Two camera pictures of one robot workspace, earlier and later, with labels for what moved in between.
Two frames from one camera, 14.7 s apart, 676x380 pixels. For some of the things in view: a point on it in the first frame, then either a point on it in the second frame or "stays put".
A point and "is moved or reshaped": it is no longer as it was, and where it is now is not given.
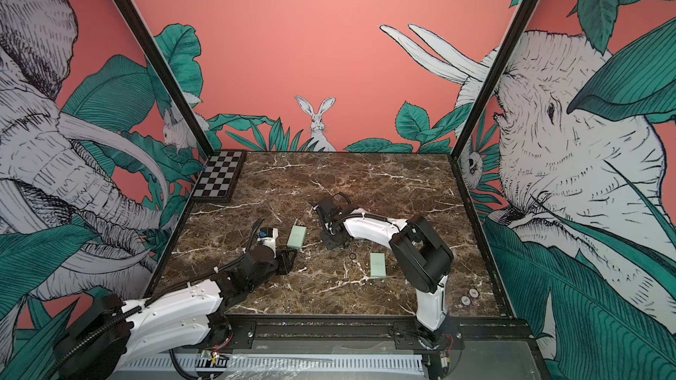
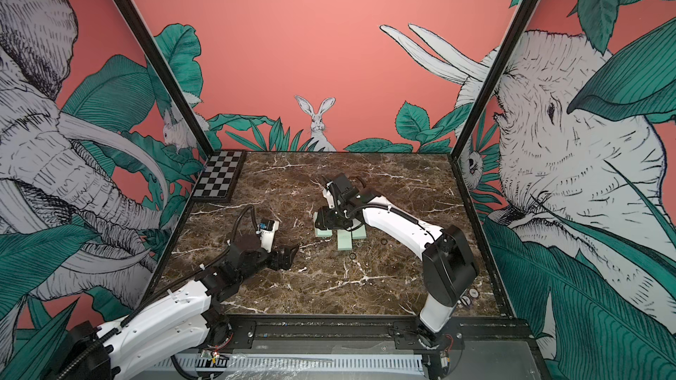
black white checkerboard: x=219 y=177 stays put
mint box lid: x=378 y=264 is moved or reshaped
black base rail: x=461 y=332 stays put
